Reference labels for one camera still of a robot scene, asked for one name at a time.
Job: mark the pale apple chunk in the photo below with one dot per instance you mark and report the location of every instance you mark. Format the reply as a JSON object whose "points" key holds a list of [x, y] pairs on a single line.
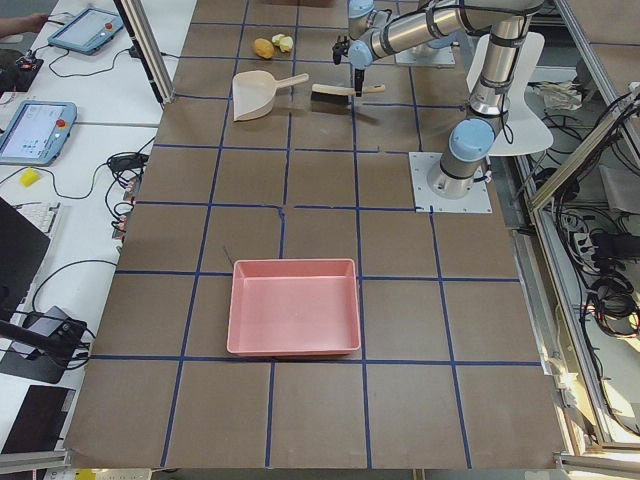
{"points": [[285, 44]]}

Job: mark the black laptop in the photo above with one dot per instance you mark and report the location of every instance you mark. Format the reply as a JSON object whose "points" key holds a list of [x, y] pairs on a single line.
{"points": [[23, 248]]}

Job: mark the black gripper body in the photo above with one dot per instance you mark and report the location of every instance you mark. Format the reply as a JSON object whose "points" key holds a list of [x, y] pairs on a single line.
{"points": [[358, 78]]}

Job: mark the white plastic chair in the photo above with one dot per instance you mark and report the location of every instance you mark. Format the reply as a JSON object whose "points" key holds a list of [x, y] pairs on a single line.
{"points": [[528, 133]]}

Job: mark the blue teach pendant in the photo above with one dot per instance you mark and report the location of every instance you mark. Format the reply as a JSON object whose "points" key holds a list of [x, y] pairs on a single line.
{"points": [[37, 133], [88, 31]]}

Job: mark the bitten apple chunk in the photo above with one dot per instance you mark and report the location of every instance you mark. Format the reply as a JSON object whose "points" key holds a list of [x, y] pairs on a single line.
{"points": [[276, 39]]}

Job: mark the brown potato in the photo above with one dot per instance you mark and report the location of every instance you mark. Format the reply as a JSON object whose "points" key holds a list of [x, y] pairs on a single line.
{"points": [[263, 48]]}

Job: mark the cream plastic dustpan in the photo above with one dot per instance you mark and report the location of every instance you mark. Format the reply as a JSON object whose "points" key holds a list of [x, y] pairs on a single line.
{"points": [[254, 92]]}

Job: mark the pink plastic bin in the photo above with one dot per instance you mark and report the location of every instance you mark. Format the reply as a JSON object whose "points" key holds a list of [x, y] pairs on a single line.
{"points": [[294, 307]]}

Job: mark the aluminium frame post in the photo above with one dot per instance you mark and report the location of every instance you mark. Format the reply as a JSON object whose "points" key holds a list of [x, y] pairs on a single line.
{"points": [[135, 21]]}

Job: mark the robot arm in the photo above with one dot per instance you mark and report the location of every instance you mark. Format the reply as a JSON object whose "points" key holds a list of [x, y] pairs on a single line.
{"points": [[374, 34]]}

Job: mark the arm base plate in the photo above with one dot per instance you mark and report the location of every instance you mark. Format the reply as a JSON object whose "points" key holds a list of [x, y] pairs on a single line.
{"points": [[426, 56], [435, 192]]}

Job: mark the black power adapter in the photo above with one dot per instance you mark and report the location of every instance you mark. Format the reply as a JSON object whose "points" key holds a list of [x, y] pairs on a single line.
{"points": [[127, 161]]}

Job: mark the yellow sponge block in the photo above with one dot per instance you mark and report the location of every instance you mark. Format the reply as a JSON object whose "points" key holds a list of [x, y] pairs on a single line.
{"points": [[29, 177]]}

